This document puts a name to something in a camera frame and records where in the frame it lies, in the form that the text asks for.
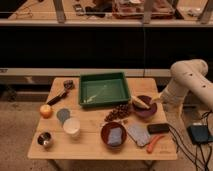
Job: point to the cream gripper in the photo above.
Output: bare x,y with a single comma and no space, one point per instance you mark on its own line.
157,99

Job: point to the dark red bowl with banana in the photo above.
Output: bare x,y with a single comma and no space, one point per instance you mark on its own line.
145,112

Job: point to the yellow banana piece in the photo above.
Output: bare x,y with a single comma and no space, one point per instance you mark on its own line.
139,103

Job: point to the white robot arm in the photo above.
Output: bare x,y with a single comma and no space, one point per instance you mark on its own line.
188,75

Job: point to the grey rectangular eraser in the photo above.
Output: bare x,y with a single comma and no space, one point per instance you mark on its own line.
139,134

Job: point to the small steel cup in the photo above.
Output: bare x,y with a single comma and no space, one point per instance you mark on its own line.
45,139

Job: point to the black phone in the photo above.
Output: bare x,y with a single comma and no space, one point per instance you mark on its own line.
158,128

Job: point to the bunch of dark grapes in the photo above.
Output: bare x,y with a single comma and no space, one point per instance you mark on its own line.
119,112

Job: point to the black floor box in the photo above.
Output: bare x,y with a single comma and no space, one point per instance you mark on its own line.
199,134

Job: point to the blue sponge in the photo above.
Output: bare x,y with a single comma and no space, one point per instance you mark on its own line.
115,137

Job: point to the red bowl with sponge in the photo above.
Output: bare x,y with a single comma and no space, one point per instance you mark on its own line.
105,132

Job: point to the green plastic tray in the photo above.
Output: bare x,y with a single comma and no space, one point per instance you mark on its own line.
104,89

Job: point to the grey round lid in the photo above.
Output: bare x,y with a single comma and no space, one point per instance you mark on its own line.
63,114

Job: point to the orange fruit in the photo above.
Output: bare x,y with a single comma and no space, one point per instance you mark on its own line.
46,111

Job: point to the black handled can opener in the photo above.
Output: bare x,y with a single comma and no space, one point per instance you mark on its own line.
68,85

